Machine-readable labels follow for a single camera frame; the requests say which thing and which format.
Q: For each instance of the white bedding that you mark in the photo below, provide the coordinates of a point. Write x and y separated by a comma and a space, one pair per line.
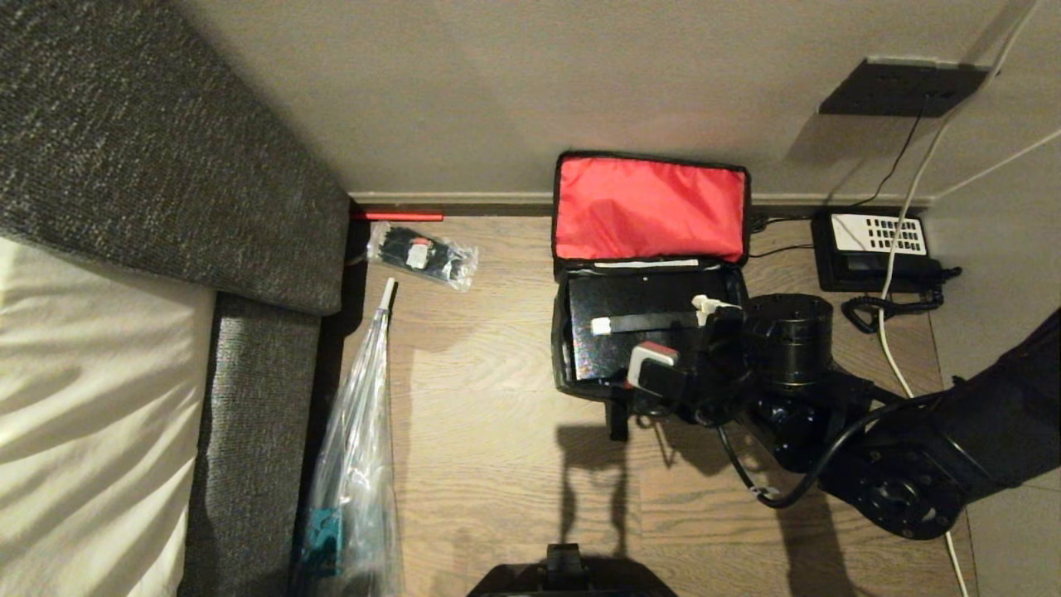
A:
83, 414

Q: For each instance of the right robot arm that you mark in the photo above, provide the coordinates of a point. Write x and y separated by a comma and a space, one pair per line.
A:
995, 414

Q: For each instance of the teal item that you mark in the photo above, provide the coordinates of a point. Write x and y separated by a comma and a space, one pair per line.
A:
323, 539

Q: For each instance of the long clear plastic bag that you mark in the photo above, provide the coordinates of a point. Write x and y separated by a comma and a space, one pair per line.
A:
360, 464

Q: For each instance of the black case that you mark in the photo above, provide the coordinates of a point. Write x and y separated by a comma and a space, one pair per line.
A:
638, 294

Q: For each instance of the clear packet with black items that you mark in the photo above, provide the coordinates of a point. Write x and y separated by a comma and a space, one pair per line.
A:
419, 253

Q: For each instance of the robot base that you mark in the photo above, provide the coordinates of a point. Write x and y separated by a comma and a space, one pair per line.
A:
572, 580

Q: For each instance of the red stick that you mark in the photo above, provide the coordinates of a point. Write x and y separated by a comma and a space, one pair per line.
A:
398, 216

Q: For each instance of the black desk telephone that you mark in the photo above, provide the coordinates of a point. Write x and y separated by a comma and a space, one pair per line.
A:
862, 265

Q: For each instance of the red lined bag lid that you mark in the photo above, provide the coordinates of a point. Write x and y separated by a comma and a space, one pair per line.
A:
651, 207

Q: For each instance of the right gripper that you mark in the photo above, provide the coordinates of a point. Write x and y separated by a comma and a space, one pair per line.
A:
723, 365

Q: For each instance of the black wall socket plate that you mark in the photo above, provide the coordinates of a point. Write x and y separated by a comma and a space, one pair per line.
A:
903, 87

